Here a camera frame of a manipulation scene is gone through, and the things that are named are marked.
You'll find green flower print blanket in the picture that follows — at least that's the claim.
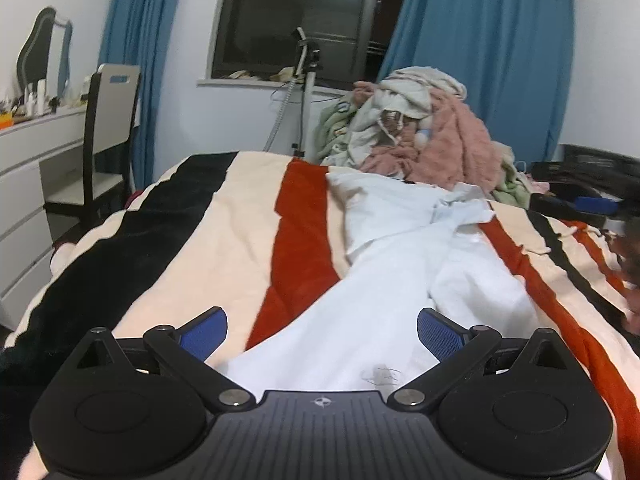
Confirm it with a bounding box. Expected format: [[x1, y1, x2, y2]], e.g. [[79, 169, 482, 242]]
[[314, 100, 366, 163]]

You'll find striped fleece blanket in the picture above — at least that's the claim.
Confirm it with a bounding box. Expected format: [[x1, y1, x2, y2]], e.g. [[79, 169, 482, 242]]
[[0, 150, 640, 480]]

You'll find garment steamer stand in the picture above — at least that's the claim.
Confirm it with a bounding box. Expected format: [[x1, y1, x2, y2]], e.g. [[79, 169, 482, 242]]
[[264, 26, 323, 161]]

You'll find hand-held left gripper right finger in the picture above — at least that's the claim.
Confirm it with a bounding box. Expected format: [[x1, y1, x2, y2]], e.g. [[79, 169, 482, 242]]
[[387, 307, 571, 409]]

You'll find pale white t-shirt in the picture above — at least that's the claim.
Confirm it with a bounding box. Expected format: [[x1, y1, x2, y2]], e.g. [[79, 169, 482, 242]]
[[225, 167, 541, 393]]

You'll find pale green cloth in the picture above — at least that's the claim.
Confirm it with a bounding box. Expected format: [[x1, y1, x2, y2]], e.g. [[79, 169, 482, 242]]
[[492, 142, 533, 208]]

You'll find white dressing desk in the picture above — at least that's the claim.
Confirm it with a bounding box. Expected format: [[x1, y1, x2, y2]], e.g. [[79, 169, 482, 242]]
[[0, 107, 136, 316]]

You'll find narrow blue curtain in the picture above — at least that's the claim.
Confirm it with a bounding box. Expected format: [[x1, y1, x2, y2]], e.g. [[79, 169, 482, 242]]
[[97, 0, 191, 191]]

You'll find pink fluffy blanket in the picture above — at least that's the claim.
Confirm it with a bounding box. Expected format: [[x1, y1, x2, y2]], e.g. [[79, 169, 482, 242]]
[[360, 82, 506, 193]]

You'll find beige garment with plaid lining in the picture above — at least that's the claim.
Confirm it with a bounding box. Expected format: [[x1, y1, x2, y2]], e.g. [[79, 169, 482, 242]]
[[347, 95, 418, 166]]

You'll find black and white chair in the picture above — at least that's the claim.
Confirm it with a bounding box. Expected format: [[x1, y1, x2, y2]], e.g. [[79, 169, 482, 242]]
[[45, 63, 142, 241]]

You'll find row of cosmetic bottles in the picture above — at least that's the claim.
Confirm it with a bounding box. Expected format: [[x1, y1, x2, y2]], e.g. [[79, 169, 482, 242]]
[[22, 77, 93, 116]]

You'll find grey white hoodie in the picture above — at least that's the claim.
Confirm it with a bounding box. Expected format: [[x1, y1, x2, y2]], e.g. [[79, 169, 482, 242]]
[[380, 66, 468, 121]]

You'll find wavy framed mirror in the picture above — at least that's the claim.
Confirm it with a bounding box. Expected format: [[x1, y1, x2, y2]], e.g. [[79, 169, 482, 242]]
[[16, 6, 73, 98]]

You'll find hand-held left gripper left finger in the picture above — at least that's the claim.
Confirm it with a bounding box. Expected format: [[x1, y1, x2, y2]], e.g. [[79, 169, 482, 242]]
[[75, 306, 256, 411]]

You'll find wide blue curtain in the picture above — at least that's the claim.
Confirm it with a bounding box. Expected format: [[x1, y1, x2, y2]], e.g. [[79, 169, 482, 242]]
[[377, 0, 576, 161]]

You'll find dark window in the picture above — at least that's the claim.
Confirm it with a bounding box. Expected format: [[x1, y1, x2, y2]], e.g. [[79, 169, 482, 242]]
[[212, 0, 406, 91]]

